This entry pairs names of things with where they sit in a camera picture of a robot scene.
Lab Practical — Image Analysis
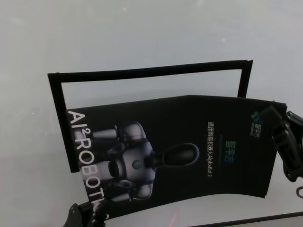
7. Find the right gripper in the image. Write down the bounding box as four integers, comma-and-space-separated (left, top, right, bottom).
257, 105, 303, 183

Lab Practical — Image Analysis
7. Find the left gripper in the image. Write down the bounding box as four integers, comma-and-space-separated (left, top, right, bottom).
62, 199, 110, 227

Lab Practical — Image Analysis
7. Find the black robot poster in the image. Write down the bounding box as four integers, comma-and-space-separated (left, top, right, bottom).
64, 94, 288, 220

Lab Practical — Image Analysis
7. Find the black tape frame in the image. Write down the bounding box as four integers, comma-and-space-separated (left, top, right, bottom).
47, 60, 88, 173

